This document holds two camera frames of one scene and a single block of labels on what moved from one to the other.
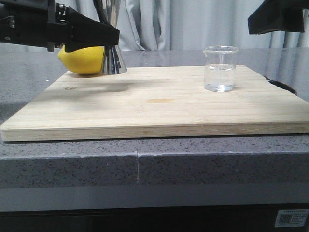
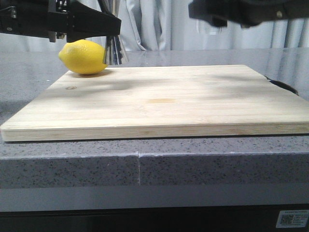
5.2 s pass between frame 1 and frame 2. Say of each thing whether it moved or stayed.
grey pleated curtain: stayed
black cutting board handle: stayed
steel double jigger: moved
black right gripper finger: moved
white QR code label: stayed
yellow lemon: stayed
